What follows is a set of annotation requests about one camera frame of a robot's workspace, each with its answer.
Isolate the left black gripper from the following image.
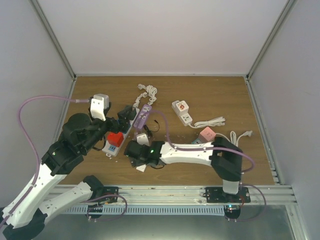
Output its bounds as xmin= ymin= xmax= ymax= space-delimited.
xmin=81 ymin=105 xmax=133 ymax=153

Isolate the white charger plug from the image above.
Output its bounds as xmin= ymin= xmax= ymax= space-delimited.
xmin=135 ymin=164 xmax=147 ymax=173

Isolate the red cube socket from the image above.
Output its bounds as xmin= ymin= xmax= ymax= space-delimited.
xmin=107 ymin=132 xmax=124 ymax=148

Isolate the teal power strip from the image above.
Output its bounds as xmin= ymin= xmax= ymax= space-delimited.
xmin=192 ymin=138 xmax=203 ymax=144

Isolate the pink cube socket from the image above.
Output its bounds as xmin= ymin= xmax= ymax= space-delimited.
xmin=198 ymin=126 xmax=216 ymax=143

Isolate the white cube socket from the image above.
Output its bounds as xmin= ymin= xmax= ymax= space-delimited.
xmin=175 ymin=100 xmax=189 ymax=115

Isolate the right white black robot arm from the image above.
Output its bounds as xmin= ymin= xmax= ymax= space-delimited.
xmin=124 ymin=137 xmax=243 ymax=203

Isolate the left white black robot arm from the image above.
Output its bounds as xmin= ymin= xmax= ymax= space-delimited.
xmin=0 ymin=105 xmax=137 ymax=240

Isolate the purple power strip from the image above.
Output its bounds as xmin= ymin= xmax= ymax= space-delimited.
xmin=133 ymin=104 xmax=152 ymax=130

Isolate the white multicolour power strip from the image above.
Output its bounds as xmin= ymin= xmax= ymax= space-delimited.
xmin=102 ymin=108 xmax=140 ymax=158

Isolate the white grey power strip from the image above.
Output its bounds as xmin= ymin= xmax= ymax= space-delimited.
xmin=171 ymin=100 xmax=193 ymax=126

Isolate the white coiled cable back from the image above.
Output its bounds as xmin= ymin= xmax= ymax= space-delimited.
xmin=133 ymin=83 xmax=158 ymax=107

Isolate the white coiled cable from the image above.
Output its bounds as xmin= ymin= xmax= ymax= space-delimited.
xmin=214 ymin=129 xmax=254 ymax=147
xmin=133 ymin=83 xmax=158 ymax=107

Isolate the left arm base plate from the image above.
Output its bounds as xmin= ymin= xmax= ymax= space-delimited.
xmin=87 ymin=186 xmax=119 ymax=219

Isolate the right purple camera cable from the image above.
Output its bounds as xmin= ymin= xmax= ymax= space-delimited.
xmin=143 ymin=110 xmax=268 ymax=223

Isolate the grey slotted cable duct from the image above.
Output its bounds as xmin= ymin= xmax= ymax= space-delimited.
xmin=62 ymin=204 xmax=226 ymax=216

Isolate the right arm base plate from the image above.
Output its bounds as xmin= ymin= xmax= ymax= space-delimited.
xmin=202 ymin=186 xmax=252 ymax=219

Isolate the white coiled cable right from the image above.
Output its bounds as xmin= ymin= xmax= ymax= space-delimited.
xmin=214 ymin=129 xmax=254 ymax=147

